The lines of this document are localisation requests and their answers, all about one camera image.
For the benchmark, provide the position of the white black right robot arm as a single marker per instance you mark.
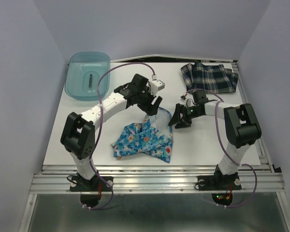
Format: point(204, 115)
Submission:
point(242, 130)

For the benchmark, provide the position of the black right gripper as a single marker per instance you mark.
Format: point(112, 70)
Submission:
point(176, 118)

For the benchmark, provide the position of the clear blue plastic bin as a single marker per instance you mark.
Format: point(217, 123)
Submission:
point(83, 81)

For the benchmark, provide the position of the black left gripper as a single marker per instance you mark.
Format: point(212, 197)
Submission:
point(152, 109)

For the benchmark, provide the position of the blue floral skirt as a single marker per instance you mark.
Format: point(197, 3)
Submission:
point(153, 136)

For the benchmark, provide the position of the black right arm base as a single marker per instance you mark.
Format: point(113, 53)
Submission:
point(218, 182)

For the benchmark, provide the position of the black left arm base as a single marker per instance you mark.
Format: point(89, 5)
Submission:
point(79, 184)

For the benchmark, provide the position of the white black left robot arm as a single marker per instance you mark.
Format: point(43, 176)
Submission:
point(78, 136)

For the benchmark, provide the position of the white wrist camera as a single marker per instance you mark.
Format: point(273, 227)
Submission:
point(156, 85)
point(187, 100)

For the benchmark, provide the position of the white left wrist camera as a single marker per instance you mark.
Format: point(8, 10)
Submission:
point(156, 85)

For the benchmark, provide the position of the navy plaid pleated skirt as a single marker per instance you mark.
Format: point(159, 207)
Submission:
point(214, 78)

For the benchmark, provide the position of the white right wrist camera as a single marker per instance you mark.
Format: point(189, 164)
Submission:
point(187, 100)

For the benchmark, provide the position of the aluminium table frame rail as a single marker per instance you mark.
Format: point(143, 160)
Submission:
point(152, 195)

